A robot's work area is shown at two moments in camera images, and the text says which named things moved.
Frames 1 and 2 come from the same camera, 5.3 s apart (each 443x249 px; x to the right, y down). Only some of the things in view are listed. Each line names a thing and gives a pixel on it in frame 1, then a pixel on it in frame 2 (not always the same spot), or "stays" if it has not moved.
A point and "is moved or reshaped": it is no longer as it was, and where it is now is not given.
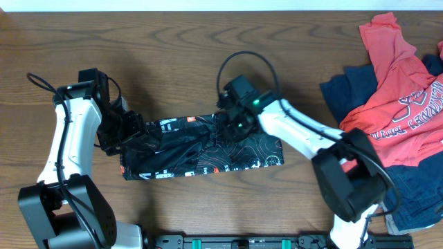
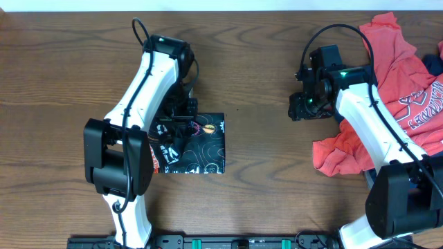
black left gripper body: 116,130 to 174,108
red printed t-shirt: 404,120 stays
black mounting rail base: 375,241 stays
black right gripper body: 237,129 to 309,106
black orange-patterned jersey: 187,144 is moved or reshaped
